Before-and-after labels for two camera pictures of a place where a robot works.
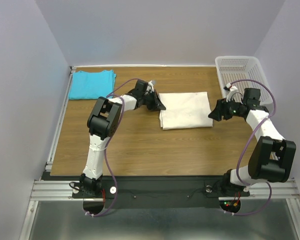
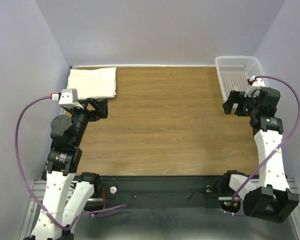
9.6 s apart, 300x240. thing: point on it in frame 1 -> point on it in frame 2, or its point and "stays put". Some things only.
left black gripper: x=157 y=103 -> x=101 y=111
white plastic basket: x=238 y=73 stays put
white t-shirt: x=185 y=110 -> x=96 y=84
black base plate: x=159 y=191 stays put
